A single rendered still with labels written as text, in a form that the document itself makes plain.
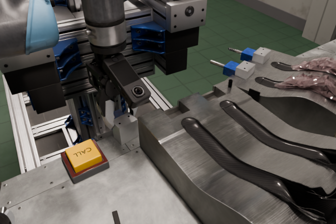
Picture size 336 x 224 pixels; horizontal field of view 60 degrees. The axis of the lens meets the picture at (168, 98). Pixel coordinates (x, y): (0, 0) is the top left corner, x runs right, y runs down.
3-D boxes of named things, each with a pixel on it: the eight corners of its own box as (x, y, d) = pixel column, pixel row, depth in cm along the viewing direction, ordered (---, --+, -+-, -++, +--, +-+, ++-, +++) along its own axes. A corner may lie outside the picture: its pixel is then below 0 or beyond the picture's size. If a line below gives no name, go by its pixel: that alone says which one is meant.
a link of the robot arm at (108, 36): (133, 20, 55) (93, 32, 51) (134, 42, 57) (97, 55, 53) (112, 9, 59) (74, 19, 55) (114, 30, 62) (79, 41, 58)
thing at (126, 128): (94, 117, 77) (91, 101, 73) (111, 109, 79) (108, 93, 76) (121, 145, 68) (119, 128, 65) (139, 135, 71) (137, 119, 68)
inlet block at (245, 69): (205, 72, 89) (207, 56, 86) (214, 65, 92) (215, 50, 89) (244, 87, 82) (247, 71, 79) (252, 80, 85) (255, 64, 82)
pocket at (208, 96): (196, 104, 72) (197, 92, 70) (212, 96, 75) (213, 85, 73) (207, 113, 69) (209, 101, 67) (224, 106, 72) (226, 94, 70)
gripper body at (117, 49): (117, 74, 70) (111, 27, 63) (138, 90, 65) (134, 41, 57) (88, 86, 66) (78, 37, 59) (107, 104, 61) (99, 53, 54)
